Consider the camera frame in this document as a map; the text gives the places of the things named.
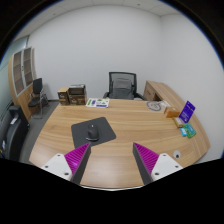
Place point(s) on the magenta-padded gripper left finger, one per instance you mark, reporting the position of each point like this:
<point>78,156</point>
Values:
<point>63,165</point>

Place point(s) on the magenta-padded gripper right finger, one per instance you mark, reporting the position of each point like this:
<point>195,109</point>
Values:
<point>160,165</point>

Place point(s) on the black computer mouse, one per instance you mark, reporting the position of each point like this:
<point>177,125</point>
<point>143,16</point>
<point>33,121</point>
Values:
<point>92,132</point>

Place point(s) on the dark grey mouse pad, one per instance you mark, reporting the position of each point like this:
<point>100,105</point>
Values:
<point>106,131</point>

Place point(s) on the small blue box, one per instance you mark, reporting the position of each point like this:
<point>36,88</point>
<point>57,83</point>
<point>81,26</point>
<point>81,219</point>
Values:
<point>183,132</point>

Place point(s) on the green flat box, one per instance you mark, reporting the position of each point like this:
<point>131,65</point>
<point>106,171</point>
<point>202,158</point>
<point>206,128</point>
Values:
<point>190,130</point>

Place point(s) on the orange cardboard box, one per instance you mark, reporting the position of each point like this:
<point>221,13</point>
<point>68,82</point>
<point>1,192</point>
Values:
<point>171,112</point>

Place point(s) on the black leather office chair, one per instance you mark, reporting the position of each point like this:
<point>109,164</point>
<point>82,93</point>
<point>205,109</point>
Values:
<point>13,133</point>

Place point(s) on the round grey-white disc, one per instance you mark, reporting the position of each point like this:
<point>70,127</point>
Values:
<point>154,106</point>

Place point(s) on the purple standing card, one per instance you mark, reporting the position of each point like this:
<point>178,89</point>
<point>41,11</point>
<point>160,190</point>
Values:
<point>187,111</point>

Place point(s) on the stack of dark cardboard boxes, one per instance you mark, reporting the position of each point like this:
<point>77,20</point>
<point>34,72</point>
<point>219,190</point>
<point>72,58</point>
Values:
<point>75,96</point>

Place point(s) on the white leaflet with green print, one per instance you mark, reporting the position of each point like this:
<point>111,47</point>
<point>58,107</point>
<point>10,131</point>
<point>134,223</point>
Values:
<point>97,102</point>

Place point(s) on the black visitor chair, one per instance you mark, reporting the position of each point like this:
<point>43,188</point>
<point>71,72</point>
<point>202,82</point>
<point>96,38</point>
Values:
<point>36,96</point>

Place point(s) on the wooden side desk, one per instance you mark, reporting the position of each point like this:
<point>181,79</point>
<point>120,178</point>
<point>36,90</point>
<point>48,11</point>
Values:
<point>163,91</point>

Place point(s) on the black mesh office chair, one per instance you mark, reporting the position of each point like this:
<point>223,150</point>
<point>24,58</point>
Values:
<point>122,87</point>

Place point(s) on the wooden shelf unit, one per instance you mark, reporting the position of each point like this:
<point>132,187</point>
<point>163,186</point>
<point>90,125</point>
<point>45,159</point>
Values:
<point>20,78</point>

